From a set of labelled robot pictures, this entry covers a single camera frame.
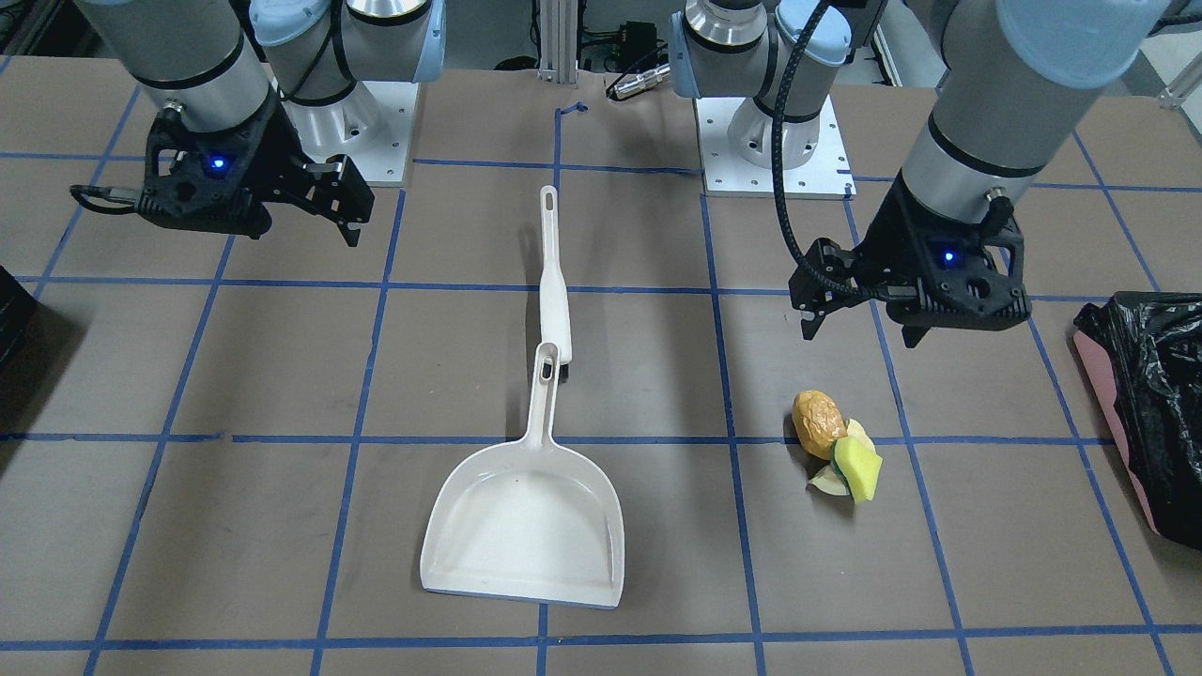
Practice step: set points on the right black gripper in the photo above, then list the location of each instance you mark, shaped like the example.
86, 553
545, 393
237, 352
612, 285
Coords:
273, 153

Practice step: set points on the black bin far side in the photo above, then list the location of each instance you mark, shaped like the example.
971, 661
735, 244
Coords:
17, 309

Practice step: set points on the pale apple slice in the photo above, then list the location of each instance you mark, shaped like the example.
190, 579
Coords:
829, 481

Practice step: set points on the silver metal connector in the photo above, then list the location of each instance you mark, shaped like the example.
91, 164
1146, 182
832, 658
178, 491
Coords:
630, 84

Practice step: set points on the yellow green sponge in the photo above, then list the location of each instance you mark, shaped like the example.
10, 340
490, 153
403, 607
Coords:
858, 465

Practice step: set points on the white hand brush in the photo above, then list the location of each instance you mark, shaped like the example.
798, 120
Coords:
554, 316

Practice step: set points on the brown potato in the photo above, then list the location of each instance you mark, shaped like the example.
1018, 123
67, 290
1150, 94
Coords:
818, 423

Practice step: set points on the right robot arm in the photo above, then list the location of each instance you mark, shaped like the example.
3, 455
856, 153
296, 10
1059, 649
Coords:
221, 58

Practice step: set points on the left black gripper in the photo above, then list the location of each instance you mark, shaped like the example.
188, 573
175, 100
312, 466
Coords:
893, 238

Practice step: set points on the black lined pink bin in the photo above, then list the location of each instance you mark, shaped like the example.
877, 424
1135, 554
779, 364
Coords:
1141, 354

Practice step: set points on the white dustpan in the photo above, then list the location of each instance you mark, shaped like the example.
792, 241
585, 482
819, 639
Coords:
528, 519

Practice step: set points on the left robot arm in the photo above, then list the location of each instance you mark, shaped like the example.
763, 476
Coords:
1021, 75

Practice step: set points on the aluminium frame post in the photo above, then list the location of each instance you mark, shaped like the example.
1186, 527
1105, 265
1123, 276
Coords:
558, 41

